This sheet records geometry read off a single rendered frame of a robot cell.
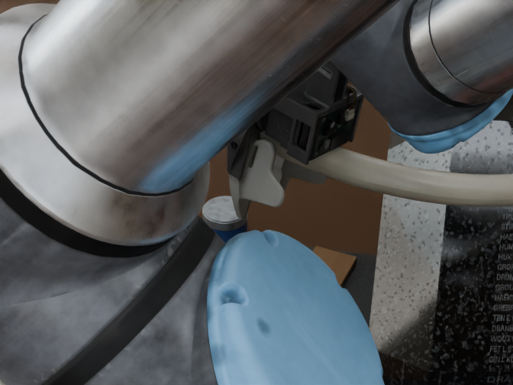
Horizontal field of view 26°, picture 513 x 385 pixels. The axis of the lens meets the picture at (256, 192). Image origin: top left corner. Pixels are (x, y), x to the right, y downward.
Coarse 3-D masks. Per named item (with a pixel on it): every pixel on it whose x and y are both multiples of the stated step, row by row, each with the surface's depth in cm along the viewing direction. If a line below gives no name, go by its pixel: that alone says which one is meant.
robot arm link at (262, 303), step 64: (192, 256) 62; (256, 256) 63; (128, 320) 59; (192, 320) 60; (256, 320) 59; (320, 320) 65; (64, 384) 60; (128, 384) 59; (192, 384) 59; (256, 384) 57; (320, 384) 61; (384, 384) 67
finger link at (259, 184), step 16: (256, 144) 101; (272, 144) 101; (256, 160) 102; (272, 160) 101; (256, 176) 102; (272, 176) 101; (240, 192) 103; (256, 192) 103; (272, 192) 101; (240, 208) 105
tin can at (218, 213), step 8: (208, 200) 247; (216, 200) 246; (224, 200) 246; (208, 208) 244; (216, 208) 244; (224, 208) 244; (232, 208) 244; (208, 216) 242; (216, 216) 242; (224, 216) 242; (232, 216) 242; (208, 224) 242; (216, 224) 241; (224, 224) 240; (232, 224) 241; (240, 224) 242; (216, 232) 242; (224, 232) 242; (232, 232) 242; (240, 232) 244; (224, 240) 243
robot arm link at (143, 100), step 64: (64, 0) 54; (128, 0) 49; (192, 0) 47; (256, 0) 46; (320, 0) 46; (384, 0) 47; (0, 64) 55; (64, 64) 52; (128, 64) 50; (192, 64) 49; (256, 64) 49; (320, 64) 51; (0, 128) 54; (64, 128) 53; (128, 128) 52; (192, 128) 52; (0, 192) 54; (64, 192) 54; (128, 192) 55; (192, 192) 59; (0, 256) 57; (64, 256) 56; (128, 256) 58; (0, 320) 59; (64, 320) 59
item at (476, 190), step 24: (312, 168) 101; (336, 168) 100; (360, 168) 100; (384, 168) 100; (408, 168) 100; (384, 192) 101; (408, 192) 100; (432, 192) 100; (456, 192) 100; (480, 192) 101; (504, 192) 101
